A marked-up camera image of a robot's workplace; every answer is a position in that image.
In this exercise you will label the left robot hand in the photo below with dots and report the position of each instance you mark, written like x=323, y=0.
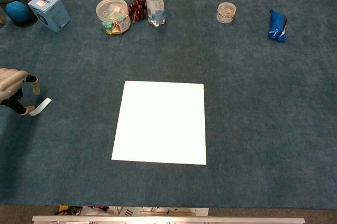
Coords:
x=9, y=79

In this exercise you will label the small light blue strip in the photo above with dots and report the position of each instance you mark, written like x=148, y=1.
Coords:
x=41, y=106

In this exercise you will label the black mesh pen cup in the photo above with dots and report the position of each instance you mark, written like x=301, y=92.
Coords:
x=29, y=15

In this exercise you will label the blue textured ball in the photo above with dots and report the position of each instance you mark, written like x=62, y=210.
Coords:
x=17, y=11

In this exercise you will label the light blue cardboard box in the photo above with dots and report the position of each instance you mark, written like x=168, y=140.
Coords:
x=51, y=11

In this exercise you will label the clear jar of binder clips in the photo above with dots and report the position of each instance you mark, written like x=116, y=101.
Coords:
x=113, y=15

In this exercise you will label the dark red grape bunch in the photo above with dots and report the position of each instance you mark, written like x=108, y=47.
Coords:
x=138, y=5

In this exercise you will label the white paper sheet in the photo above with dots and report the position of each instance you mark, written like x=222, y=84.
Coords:
x=160, y=124

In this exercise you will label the small jar of paper clips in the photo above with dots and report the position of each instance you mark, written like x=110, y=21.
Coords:
x=226, y=12

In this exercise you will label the blue felt table cloth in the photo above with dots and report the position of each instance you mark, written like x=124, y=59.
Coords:
x=263, y=103

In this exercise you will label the blue fabric pouch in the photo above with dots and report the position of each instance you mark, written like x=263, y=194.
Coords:
x=276, y=26

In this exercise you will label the aluminium profile rail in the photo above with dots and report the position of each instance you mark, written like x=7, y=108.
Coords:
x=168, y=220

